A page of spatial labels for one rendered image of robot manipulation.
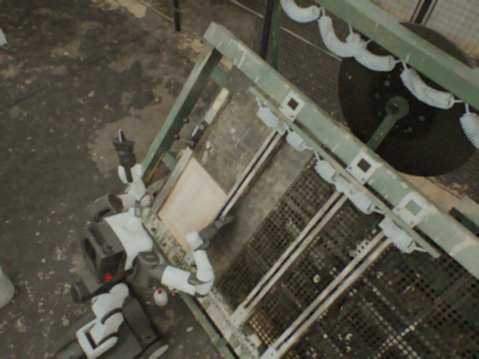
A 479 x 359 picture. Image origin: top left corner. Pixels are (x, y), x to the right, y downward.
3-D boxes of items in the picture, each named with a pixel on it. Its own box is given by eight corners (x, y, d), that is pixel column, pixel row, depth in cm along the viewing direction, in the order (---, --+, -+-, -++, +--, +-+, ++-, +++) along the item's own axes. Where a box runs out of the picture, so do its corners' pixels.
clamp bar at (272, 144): (189, 253, 247) (160, 261, 227) (301, 93, 198) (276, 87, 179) (199, 266, 242) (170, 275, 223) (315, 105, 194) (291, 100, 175)
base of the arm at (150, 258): (160, 285, 199) (141, 292, 191) (146, 272, 207) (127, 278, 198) (167, 260, 195) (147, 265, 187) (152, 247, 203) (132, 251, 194)
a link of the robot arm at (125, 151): (117, 133, 211) (122, 152, 218) (107, 143, 204) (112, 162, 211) (138, 137, 208) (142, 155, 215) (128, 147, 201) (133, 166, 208)
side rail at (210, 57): (142, 182, 280) (130, 183, 271) (221, 43, 235) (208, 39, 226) (147, 188, 277) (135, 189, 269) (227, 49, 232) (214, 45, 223)
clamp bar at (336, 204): (234, 312, 228) (206, 326, 208) (369, 151, 179) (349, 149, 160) (244, 326, 223) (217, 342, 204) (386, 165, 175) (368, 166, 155)
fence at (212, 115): (155, 208, 264) (150, 209, 261) (227, 87, 225) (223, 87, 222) (159, 214, 262) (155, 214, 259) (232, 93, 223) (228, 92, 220)
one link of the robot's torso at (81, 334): (91, 362, 268) (87, 357, 258) (78, 337, 277) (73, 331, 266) (120, 342, 277) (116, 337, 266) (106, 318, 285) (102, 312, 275)
